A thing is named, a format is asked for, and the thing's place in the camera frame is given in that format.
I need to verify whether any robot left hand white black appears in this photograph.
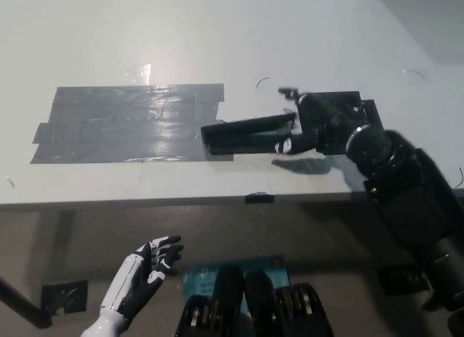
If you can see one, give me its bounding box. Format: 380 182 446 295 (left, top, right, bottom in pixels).
101 235 185 322

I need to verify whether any robot right hand white black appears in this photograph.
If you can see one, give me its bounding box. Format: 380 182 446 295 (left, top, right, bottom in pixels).
274 86 359 156

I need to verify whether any teal box with label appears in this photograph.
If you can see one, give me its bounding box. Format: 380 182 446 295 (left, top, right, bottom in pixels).
182 254 291 312

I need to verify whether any black floor tape patch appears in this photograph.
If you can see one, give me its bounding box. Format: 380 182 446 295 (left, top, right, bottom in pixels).
40 279 89 314

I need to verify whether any grey duct tape patch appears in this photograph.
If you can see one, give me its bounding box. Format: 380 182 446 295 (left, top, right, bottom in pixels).
29 83 226 165

